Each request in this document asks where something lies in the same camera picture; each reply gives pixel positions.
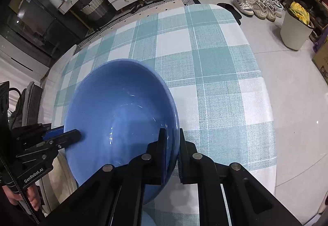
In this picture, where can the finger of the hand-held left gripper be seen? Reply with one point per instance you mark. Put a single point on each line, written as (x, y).
(53, 132)
(69, 137)

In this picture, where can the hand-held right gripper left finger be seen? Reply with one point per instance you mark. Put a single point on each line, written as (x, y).
(160, 159)

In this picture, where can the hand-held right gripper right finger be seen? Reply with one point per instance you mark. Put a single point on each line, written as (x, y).
(181, 164)

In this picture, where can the person's left hand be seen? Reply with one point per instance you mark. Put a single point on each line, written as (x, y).
(33, 197)

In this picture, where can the grey backpack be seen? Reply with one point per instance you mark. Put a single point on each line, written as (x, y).
(28, 103)

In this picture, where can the marble coffee table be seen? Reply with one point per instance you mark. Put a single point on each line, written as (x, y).
(68, 55)

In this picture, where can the white wardrobe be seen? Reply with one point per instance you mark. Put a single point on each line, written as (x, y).
(15, 62)

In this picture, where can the teal checked tablecloth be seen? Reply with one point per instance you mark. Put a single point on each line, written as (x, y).
(205, 87)

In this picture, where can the grey fridge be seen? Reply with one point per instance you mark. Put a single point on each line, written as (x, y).
(38, 11)

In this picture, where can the woven laundry basket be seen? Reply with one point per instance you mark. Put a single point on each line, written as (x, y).
(92, 8)

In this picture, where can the black slipper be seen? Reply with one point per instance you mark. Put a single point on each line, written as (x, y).
(230, 9)

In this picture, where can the cream trash bin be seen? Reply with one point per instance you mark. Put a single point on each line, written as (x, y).
(294, 34)

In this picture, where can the cardboard box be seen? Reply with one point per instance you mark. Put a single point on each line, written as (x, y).
(321, 62)

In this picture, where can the purple plastic bag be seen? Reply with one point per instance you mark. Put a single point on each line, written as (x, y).
(322, 41)

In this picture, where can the yellow bag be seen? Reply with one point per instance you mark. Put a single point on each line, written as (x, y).
(299, 12)

